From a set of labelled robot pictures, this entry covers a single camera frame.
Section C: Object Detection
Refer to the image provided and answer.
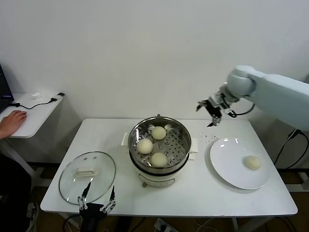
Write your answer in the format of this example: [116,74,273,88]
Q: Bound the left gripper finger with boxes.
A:
[77,181,92,210]
[100,185,116,213]

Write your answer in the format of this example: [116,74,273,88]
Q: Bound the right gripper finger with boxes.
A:
[207,115,222,128]
[196,100,210,112]

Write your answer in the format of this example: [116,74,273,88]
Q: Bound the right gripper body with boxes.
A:
[207,93,232,116]

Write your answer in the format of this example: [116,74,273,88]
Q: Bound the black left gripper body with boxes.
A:
[79,203,108,218]

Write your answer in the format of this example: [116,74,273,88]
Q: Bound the white steamed baozi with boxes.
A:
[137,138,154,155]
[151,126,167,140]
[242,155,262,171]
[150,152,168,169]

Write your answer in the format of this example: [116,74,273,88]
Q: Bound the steel steamer basket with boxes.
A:
[127,116,192,176]

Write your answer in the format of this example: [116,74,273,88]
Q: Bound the person bare hand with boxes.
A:
[1,110,27,138]

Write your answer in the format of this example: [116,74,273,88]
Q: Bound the round glass lid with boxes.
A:
[58,151,116,206]

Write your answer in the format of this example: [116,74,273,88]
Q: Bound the white round plate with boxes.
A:
[209,137,271,190]

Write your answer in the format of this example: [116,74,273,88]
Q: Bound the white electric cooker base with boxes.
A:
[120,131,200,188]

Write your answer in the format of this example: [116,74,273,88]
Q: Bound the white black sneaker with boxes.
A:
[26,202,39,232]

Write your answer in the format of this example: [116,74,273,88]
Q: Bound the white power strip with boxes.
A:
[154,217,175,232]

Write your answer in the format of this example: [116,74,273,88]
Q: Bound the white side table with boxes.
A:
[0,92,66,194]

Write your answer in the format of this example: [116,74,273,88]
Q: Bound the black laptop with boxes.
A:
[0,64,14,113]

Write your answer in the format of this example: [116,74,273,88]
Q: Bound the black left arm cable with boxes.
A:
[63,214,82,232]

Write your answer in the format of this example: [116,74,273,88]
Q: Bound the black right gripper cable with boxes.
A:
[230,102,256,118]

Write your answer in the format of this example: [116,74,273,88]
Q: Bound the black background power cable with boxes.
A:
[275,129,309,170]

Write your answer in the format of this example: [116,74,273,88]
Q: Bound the thin white floor cables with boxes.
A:
[193,216,218,232]

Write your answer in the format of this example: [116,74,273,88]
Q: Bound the thin black adapter cable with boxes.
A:
[12,92,65,110]

